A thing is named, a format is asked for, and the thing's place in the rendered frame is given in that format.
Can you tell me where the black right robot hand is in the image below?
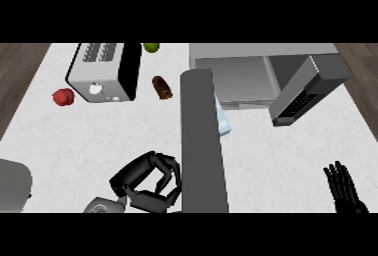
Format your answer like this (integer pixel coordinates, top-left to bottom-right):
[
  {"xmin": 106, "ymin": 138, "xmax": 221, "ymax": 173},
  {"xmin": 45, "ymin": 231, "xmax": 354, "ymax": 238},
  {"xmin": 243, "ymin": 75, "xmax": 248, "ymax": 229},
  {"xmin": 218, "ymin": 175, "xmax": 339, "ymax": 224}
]
[{"xmin": 321, "ymin": 160, "xmax": 370, "ymax": 214}]

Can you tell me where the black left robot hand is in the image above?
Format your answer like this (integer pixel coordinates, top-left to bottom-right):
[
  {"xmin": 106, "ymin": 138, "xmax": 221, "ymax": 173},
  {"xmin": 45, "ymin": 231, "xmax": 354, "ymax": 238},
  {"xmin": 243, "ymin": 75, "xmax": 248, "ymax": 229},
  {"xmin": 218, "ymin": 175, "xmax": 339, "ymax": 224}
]
[{"xmin": 107, "ymin": 150, "xmax": 183, "ymax": 214}]

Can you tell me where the dark grey microwave door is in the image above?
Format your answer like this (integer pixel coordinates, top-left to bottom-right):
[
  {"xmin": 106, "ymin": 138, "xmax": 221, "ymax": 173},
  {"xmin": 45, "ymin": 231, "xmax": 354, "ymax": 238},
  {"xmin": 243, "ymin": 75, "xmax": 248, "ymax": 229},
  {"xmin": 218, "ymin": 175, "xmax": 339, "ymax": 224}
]
[{"xmin": 178, "ymin": 68, "xmax": 230, "ymax": 214}]

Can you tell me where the pale blue milk carton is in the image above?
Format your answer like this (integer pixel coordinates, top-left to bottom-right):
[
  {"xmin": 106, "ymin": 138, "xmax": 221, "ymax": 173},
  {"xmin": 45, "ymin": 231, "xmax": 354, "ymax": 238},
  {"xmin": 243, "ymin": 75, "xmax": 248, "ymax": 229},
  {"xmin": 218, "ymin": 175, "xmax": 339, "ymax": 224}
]
[{"xmin": 214, "ymin": 94, "xmax": 233, "ymax": 137}]

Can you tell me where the grey microwave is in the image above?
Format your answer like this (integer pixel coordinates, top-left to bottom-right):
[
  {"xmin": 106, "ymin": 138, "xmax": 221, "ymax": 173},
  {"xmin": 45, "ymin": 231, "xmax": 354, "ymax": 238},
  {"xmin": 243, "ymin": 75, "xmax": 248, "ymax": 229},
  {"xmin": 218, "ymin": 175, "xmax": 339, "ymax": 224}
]
[{"xmin": 187, "ymin": 43, "xmax": 351, "ymax": 128}]

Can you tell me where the brown oblong vegetable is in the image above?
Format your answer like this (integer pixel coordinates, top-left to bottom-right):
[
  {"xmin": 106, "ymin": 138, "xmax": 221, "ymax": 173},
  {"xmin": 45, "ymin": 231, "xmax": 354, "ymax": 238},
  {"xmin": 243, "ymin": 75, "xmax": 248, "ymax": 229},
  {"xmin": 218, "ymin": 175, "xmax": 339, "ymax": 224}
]
[{"xmin": 150, "ymin": 75, "xmax": 174, "ymax": 101}]

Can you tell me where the pale grey rounded appliance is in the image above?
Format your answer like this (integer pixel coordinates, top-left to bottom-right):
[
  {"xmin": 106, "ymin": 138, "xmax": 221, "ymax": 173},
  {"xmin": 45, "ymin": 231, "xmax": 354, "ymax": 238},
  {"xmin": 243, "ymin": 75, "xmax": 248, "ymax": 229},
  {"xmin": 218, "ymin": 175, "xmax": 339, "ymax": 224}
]
[{"xmin": 0, "ymin": 158, "xmax": 33, "ymax": 213}]

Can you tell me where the red round fruit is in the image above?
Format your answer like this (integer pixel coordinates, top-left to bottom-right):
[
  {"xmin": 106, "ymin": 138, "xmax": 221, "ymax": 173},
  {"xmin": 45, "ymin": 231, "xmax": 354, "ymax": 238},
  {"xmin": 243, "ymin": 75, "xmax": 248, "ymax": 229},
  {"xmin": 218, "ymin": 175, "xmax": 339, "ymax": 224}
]
[{"xmin": 51, "ymin": 87, "xmax": 76, "ymax": 107}]

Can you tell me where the silver toaster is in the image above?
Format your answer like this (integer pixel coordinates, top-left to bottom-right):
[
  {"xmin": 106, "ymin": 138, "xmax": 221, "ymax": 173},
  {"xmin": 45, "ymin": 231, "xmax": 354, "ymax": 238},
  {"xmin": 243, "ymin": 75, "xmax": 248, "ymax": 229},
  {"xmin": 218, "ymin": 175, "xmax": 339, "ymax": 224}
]
[{"xmin": 64, "ymin": 43, "xmax": 143, "ymax": 104}]

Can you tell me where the green round fruit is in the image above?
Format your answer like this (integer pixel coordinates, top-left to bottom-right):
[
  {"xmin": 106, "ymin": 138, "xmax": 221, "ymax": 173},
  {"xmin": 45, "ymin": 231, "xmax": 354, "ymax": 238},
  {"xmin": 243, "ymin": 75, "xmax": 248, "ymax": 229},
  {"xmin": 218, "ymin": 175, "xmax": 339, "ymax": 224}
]
[{"xmin": 141, "ymin": 43, "xmax": 160, "ymax": 54}]

